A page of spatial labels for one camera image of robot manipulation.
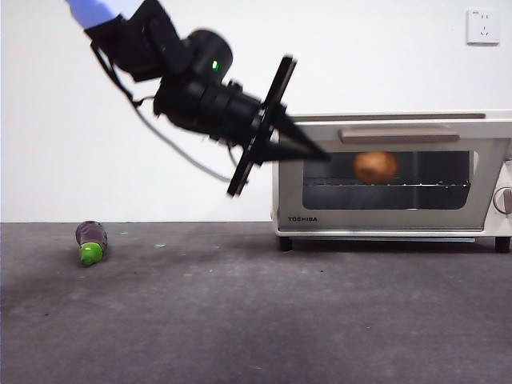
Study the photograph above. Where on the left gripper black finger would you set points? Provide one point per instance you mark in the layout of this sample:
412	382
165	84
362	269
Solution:
298	134
288	154

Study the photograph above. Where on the oven door with glass window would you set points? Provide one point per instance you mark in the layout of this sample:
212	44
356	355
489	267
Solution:
290	192

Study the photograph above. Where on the brown potato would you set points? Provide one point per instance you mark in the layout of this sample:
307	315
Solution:
375	167

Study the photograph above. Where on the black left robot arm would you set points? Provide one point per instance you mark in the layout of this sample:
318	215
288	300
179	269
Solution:
208	52

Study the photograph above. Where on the cream oven timer knob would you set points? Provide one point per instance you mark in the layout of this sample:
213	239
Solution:
503	200

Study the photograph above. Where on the cream Toshiba toaster oven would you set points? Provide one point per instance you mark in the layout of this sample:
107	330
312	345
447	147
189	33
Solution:
502	232

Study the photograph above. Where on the purple toy eggplant green stem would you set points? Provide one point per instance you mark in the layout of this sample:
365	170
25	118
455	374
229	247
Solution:
93	236

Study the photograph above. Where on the white wall socket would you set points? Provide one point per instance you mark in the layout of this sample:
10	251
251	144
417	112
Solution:
483	27

